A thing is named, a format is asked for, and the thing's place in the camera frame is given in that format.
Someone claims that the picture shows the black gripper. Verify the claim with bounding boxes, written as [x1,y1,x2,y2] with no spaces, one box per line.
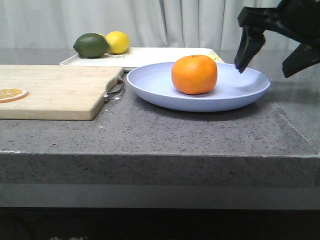
[234,0,320,78]

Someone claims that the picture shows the whole orange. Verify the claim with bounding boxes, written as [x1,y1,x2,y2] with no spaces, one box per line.
[171,55,218,95]

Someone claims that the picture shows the light blue plate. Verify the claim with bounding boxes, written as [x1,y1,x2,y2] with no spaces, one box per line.
[127,62,271,112]

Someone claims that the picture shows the yellow banana on tray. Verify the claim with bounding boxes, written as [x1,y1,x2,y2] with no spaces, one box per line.
[207,53,224,63]

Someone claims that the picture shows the white rectangular tray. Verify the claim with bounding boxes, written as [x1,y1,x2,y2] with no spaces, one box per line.
[60,47,218,72]

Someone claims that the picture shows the yellow lemon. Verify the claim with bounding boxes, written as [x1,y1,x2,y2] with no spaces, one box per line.
[105,31,130,54]

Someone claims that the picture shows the green lime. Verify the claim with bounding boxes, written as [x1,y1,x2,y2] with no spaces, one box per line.
[73,32,110,59]

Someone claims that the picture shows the bamboo cutting board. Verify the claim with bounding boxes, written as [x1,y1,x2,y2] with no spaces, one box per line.
[0,64,124,121]

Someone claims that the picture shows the grey curtain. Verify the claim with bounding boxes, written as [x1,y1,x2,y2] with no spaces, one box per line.
[0,0,306,51]

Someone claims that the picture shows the orange slice toy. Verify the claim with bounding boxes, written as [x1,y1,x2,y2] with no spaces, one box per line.
[0,88,29,103]

